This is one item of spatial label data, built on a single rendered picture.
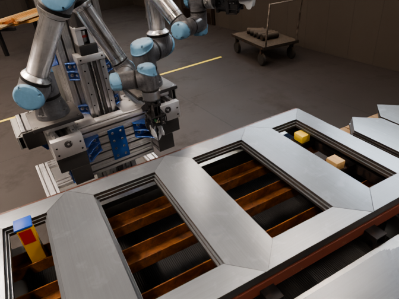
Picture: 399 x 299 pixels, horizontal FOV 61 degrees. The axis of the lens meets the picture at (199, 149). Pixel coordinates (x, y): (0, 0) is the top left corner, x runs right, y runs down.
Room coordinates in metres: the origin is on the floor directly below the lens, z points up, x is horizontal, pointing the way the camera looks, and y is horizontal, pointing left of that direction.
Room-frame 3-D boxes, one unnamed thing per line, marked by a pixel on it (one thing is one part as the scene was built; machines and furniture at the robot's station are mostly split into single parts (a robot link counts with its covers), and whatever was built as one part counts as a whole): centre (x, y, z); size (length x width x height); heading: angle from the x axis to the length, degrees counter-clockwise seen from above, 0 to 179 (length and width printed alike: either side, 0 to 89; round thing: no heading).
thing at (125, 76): (1.37, 0.28, 1.20); 0.11 x 0.11 x 0.08; 3
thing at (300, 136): (1.42, -0.51, 0.79); 0.06 x 0.05 x 0.04; 25
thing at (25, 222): (0.90, 0.65, 0.88); 0.06 x 0.06 x 0.02; 25
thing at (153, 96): (1.36, 0.18, 1.12); 0.08 x 0.08 x 0.05
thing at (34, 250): (0.90, 0.65, 0.78); 0.05 x 0.05 x 0.19; 25
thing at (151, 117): (1.35, 0.18, 1.04); 0.09 x 0.08 x 0.12; 25
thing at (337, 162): (1.18, -0.58, 0.79); 0.06 x 0.05 x 0.04; 25
